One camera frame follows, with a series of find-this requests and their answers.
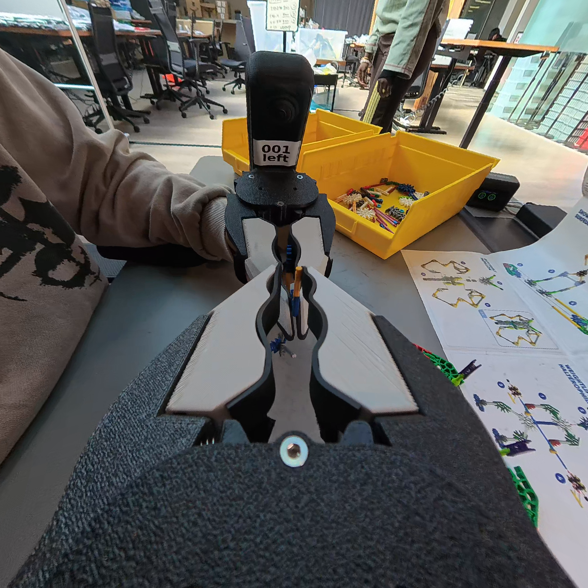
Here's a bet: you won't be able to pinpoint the black office chair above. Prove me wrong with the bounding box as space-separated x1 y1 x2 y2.
87 5 153 135
151 9 227 121

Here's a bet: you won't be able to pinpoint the pile of toy building pieces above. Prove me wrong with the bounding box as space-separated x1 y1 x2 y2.
335 179 429 231

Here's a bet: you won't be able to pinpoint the colourful toy rod model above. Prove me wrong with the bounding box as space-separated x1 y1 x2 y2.
413 344 541 530

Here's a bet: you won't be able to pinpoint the wooden table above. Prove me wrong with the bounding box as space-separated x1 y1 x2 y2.
440 37 560 149

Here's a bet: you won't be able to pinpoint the yellow plastic bin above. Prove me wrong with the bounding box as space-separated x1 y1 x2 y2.
299 131 500 261
221 109 383 176

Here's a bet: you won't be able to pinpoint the person's beige clothing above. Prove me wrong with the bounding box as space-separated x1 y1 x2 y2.
0 46 125 465

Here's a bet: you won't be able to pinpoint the white folded instruction booklet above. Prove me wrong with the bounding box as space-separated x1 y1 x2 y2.
402 198 588 563

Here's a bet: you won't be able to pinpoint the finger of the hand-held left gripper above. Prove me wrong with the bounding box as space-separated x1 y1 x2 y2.
242 218 279 282
295 217 328 276

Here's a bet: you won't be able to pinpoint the black device with green display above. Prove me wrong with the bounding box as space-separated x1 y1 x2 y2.
466 171 521 213

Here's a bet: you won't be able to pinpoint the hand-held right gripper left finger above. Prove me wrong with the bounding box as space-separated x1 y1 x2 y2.
166 267 281 440

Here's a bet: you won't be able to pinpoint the white sign on stand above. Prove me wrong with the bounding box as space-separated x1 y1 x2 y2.
266 0 300 34

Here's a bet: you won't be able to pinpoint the small black box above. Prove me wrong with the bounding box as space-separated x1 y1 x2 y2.
514 202 569 239

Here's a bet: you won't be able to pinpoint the person's left forearm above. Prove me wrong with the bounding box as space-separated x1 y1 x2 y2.
51 115 236 263

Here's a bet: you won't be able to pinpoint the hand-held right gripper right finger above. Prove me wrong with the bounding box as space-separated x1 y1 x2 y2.
302 267 420 440

